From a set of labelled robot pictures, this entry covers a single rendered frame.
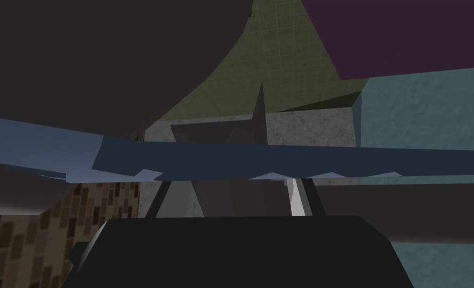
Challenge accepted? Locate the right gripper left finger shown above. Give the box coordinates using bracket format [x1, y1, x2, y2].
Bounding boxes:
[144, 180, 205, 219]

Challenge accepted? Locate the dark purple block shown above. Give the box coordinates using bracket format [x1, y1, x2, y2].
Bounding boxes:
[300, 0, 474, 82]

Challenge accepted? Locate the blue flat slab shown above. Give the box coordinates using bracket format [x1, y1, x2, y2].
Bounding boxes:
[0, 115, 474, 186]

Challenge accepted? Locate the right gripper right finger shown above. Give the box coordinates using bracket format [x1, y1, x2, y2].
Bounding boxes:
[284, 178, 327, 219]

